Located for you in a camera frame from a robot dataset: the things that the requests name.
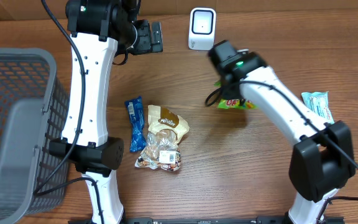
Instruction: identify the grey plastic mesh basket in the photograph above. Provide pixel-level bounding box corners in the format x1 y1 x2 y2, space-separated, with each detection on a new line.
0 48 68 223

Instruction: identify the beige brown snack bag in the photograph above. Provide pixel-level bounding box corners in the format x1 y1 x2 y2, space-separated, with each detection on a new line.
134 105 190 172

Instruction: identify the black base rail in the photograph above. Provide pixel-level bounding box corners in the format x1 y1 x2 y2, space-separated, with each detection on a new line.
68 215 346 224

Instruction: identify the white barcode scanner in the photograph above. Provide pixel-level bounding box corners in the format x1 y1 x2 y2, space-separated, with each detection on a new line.
188 7 216 51

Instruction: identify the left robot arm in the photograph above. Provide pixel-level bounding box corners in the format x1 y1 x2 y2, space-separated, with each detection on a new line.
49 0 163 223

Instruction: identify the green Haribo candy bag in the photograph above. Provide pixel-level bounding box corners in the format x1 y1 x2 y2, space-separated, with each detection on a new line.
214 91 257 110

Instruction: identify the blue snack wrapper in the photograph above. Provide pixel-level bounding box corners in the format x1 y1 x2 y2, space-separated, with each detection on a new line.
125 96 146 152

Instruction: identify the teal tissue wipes pack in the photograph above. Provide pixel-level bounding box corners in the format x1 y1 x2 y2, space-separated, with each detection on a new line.
301 91 334 124

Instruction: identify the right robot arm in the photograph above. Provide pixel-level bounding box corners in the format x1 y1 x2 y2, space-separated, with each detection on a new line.
208 40 356 223

